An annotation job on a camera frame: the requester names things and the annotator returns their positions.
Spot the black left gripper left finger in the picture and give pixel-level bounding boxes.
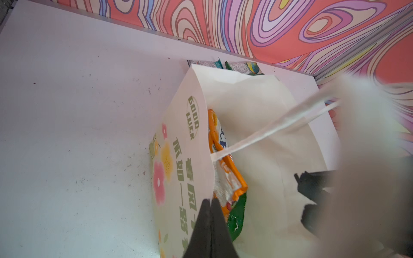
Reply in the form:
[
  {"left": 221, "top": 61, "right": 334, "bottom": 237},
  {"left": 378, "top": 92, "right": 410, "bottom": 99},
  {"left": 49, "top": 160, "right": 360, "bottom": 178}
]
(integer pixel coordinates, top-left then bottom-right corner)
[{"left": 183, "top": 199, "right": 211, "bottom": 258}]

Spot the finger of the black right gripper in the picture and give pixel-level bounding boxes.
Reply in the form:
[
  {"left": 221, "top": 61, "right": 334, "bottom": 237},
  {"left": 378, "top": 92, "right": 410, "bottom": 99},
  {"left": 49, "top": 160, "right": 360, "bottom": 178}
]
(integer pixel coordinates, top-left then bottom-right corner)
[
  {"left": 301, "top": 204, "right": 324, "bottom": 237},
  {"left": 294, "top": 170, "right": 336, "bottom": 203}
]

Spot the dark green snack packet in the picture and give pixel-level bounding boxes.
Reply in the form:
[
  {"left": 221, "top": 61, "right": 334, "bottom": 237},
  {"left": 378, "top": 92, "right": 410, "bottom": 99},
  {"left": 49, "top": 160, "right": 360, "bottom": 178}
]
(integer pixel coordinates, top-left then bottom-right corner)
[{"left": 225, "top": 61, "right": 264, "bottom": 76}]

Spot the green yellow Fox's candy packet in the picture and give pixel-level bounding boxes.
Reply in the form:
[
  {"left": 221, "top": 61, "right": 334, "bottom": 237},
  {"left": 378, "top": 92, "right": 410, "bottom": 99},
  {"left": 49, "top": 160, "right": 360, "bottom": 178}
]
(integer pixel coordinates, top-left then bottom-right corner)
[{"left": 227, "top": 193, "right": 247, "bottom": 241}]

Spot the white paper gift bag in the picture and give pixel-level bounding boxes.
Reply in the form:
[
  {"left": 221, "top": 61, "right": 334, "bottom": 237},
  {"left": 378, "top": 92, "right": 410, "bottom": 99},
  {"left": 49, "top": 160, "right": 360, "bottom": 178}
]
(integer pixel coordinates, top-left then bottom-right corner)
[{"left": 148, "top": 63, "right": 413, "bottom": 258}]

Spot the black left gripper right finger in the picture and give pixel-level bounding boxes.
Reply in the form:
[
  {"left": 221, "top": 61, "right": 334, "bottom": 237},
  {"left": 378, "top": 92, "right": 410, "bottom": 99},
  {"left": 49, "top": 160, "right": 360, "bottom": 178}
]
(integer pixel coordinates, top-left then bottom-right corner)
[{"left": 210, "top": 199, "right": 239, "bottom": 258}]

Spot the orange Fox's candy packet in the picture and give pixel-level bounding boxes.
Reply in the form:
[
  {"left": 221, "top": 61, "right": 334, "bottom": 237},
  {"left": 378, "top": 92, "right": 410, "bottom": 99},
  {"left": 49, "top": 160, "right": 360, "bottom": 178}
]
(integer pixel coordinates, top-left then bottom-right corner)
[{"left": 208, "top": 109, "right": 248, "bottom": 219}]

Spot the teal snack packet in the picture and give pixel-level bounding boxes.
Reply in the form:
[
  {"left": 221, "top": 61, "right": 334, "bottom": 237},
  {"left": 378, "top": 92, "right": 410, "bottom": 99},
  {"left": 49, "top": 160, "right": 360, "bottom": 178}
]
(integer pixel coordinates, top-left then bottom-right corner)
[{"left": 187, "top": 60, "right": 224, "bottom": 69}]

